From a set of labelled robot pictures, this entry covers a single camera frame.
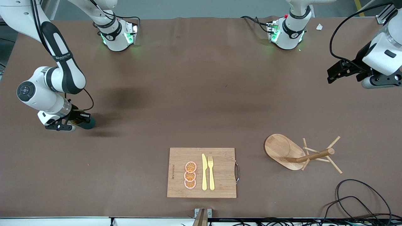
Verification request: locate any teal cup with yellow inside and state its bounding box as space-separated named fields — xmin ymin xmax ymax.
xmin=71 ymin=117 xmax=96 ymax=130

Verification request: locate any wooden cup rack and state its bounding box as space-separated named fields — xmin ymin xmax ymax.
xmin=264 ymin=134 xmax=343 ymax=174

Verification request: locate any yellow plastic knife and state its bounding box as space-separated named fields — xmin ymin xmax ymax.
xmin=202 ymin=153 xmax=208 ymax=191

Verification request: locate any yellow plastic fork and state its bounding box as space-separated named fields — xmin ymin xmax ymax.
xmin=208 ymin=156 xmax=215 ymax=191

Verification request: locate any wooden cutting board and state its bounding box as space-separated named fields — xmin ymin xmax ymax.
xmin=167 ymin=148 xmax=240 ymax=198

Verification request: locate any black left base cable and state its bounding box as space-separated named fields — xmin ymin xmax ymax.
xmin=241 ymin=16 xmax=271 ymax=33

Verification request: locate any black base cable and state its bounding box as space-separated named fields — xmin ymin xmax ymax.
xmin=113 ymin=13 xmax=141 ymax=24
xmin=241 ymin=16 xmax=271 ymax=33

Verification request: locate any black right base cable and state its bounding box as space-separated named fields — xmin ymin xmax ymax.
xmin=113 ymin=13 xmax=141 ymax=24

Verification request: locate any black looped cable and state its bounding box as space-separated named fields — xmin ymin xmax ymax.
xmin=320 ymin=179 xmax=393 ymax=226

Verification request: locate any aluminium camera mount post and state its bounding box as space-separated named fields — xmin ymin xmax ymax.
xmin=192 ymin=208 xmax=212 ymax=226

